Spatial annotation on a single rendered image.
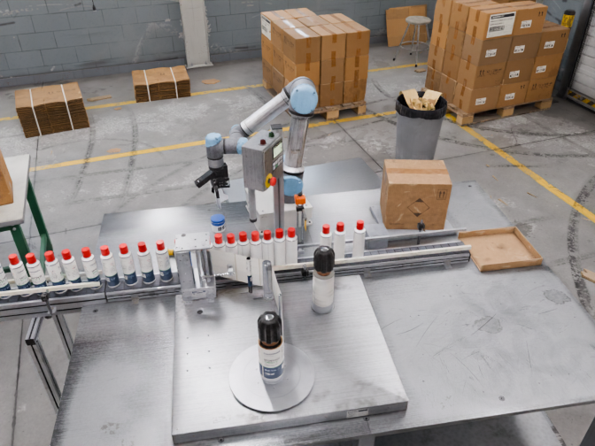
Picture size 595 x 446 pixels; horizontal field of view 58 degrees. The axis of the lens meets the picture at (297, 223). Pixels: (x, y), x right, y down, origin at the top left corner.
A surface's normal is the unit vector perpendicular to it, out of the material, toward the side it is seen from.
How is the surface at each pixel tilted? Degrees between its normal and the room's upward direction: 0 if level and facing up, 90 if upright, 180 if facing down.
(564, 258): 0
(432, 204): 90
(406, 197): 90
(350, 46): 90
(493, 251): 0
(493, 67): 87
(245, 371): 0
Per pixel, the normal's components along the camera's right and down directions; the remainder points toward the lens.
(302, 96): 0.06, 0.41
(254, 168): -0.44, 0.52
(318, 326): 0.00, -0.82
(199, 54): 0.33, 0.54
